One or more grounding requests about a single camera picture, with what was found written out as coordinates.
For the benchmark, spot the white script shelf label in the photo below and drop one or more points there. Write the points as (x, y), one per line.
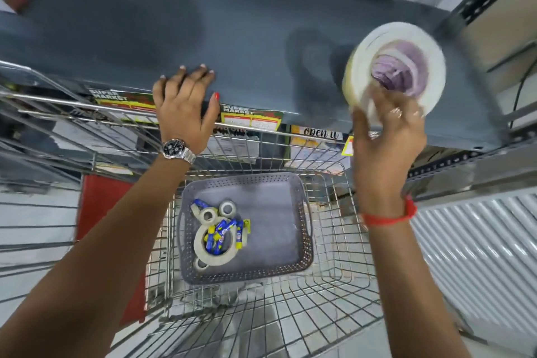
(319, 133)

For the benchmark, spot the large beige masking tape roll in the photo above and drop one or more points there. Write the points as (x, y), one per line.
(200, 244)

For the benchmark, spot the yellow green price label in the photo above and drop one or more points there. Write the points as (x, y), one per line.
(126, 101)
(251, 117)

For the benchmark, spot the person's left little finger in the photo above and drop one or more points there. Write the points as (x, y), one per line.
(159, 87)

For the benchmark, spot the person's right forearm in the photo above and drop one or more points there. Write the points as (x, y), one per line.
(413, 286)

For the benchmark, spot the person's left hand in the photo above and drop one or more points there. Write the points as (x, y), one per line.
(182, 112)

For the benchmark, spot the person's left forearm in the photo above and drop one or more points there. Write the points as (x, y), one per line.
(96, 265)

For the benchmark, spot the person's right thumb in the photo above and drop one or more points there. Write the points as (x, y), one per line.
(357, 125)

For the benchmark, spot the person's left thumb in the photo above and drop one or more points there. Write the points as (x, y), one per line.
(213, 112)

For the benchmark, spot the yellow red price tag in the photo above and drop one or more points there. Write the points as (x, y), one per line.
(348, 146)

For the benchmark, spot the grey metal store shelf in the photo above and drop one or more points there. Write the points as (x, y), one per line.
(235, 26)

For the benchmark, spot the pile of blue glue packets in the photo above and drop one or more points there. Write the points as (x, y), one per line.
(222, 234)

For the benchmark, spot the person's left middle finger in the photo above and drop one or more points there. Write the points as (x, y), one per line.
(196, 74)

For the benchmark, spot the red cart seat flap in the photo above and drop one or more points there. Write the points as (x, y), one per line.
(103, 206)

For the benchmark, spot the grey perforated plastic basket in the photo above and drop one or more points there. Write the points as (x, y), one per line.
(275, 219)

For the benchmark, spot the white ribbed panel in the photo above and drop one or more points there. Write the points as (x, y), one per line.
(482, 261)

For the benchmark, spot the person's right hand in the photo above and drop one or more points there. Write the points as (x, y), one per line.
(384, 156)

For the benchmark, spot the large white tape roll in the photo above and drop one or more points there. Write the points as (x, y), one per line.
(428, 64)

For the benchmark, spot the small beige masking tape roll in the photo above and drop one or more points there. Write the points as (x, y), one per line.
(207, 216)
(227, 208)
(201, 263)

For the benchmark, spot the silver wristwatch with dark dial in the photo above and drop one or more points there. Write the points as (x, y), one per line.
(178, 150)

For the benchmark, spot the blue yellow glue packet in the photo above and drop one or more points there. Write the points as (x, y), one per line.
(199, 203)

